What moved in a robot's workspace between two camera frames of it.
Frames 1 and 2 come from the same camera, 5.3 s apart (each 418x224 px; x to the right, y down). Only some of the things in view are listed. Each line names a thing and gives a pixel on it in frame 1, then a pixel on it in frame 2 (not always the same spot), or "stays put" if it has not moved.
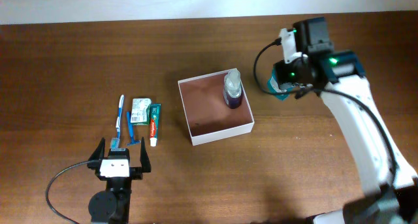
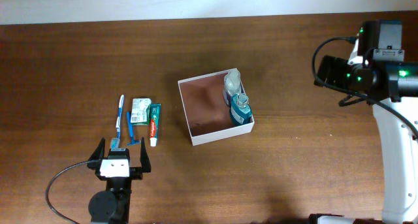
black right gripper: x=283 y=77 to x=337 y=65
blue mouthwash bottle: x=273 y=85 to x=241 y=113
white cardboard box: x=208 y=116 stays put
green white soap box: x=140 y=111 stays put
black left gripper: x=137 y=173 stays put
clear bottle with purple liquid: x=232 y=93 stays put
